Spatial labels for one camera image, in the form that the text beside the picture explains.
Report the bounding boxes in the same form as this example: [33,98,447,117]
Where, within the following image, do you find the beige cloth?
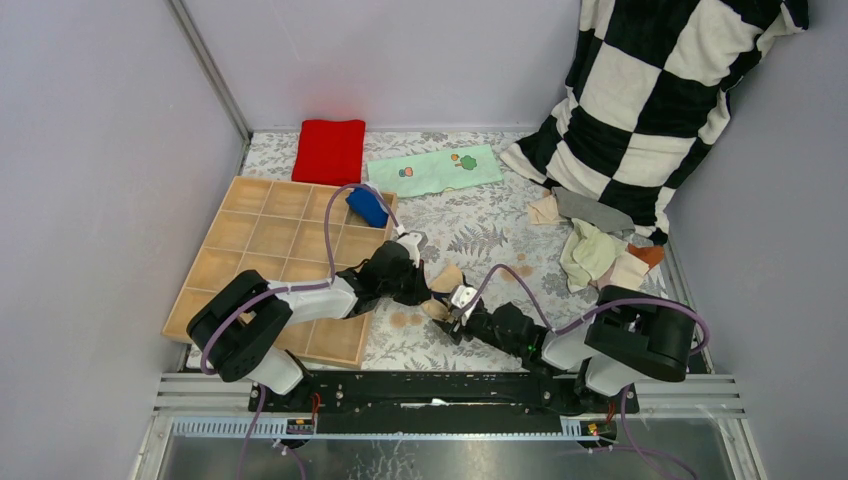
[421,264,464,321]

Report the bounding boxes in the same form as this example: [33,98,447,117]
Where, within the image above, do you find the blue underwear with white lettering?
[346,184,390,228]

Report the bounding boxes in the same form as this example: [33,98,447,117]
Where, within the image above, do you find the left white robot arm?
[186,232,431,411]

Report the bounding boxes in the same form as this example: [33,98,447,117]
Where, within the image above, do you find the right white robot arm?
[434,286,703,412]

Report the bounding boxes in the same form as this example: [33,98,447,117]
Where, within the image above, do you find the wooden compartment tray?
[161,176,393,343]

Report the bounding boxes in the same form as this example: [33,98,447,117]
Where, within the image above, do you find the pale yellow cloth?
[559,219,627,293]

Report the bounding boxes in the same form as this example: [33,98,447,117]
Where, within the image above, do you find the floral patterned table mat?
[238,132,679,371]

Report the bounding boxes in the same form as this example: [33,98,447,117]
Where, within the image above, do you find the light green patterned cloth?
[365,145,503,198]

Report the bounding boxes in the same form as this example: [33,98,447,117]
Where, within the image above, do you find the cream cloth under grey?
[527,195,566,225]

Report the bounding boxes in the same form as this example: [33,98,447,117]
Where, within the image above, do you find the pale pink cloth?
[596,251,651,291]

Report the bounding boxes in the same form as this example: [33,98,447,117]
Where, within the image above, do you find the red folded cloth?
[291,119,366,186]

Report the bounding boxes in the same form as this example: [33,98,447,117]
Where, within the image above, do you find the grey crumpled cloth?
[552,187,635,235]

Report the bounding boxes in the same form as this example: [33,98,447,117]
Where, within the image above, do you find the orange cloth piece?
[627,244,665,270]

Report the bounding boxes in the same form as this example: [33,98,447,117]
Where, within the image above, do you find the black white checkered blanket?
[501,0,810,245]

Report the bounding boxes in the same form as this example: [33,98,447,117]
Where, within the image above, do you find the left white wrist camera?
[395,231,428,265]

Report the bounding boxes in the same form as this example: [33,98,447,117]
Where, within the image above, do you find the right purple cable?
[470,263,711,480]

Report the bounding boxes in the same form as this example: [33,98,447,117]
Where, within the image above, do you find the purple cable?
[470,263,711,480]
[199,183,407,480]

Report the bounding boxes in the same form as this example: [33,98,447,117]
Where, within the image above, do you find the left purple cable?
[199,183,407,480]

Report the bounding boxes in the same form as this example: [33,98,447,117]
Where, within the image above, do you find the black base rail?
[248,370,640,435]

